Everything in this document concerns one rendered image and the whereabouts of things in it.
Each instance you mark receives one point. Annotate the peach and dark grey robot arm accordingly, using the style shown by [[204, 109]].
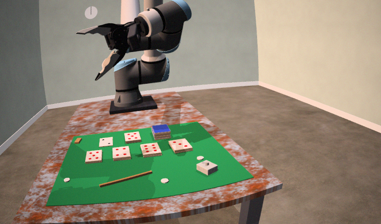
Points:
[[165, 23]]

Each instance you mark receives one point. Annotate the green felt table mat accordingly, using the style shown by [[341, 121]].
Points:
[[180, 168]]

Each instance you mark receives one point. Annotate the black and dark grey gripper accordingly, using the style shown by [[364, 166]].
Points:
[[116, 38]]

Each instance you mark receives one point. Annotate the blue rectangular card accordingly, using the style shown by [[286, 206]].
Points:
[[161, 128]]

